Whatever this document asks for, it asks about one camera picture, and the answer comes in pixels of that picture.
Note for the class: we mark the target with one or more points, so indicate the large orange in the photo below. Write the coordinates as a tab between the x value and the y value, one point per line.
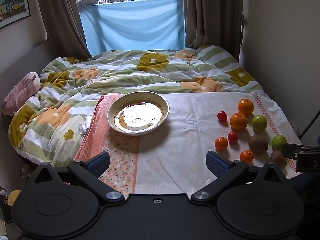
238	121
245	106

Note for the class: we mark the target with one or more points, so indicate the framed wall poster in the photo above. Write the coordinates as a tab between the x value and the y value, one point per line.
12	2

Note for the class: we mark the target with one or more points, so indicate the crumpled white wrapper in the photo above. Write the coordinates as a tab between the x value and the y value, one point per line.
81	128

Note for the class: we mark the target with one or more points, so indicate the brown kiwi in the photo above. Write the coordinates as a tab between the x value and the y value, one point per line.
258	144
278	159

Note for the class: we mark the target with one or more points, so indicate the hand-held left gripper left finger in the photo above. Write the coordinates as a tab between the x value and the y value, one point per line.
100	164

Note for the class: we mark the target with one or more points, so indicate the floral striped quilt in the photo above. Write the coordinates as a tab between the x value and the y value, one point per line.
120	67

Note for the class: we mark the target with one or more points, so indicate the cream plate with yellow print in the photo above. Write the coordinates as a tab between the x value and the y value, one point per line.
138	115

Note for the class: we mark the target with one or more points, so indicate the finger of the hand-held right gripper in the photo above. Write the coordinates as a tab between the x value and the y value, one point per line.
310	148
290	151

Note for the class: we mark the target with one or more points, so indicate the grey bed headboard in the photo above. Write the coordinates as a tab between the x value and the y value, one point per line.
25	60

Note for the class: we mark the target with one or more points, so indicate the pink plush pillow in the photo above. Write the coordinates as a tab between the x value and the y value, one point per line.
21	92

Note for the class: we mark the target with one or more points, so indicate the light blue window cloth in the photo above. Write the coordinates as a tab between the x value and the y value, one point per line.
135	27

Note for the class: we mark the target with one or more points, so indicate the white towel with pink border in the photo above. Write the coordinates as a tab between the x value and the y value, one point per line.
190	130

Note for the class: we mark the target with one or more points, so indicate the small tangerine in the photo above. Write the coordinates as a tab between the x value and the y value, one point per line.
221	143
246	156

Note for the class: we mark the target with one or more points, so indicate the brown curtain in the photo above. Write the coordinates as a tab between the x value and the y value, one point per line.
60	17
212	12

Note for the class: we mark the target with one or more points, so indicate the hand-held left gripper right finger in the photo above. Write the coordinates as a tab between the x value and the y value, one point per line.
217	164

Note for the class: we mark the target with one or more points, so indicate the green apple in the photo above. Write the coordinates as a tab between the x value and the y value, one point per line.
259	123
278	141

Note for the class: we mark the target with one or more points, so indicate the white paper roll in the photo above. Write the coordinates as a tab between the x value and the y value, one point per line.
88	122

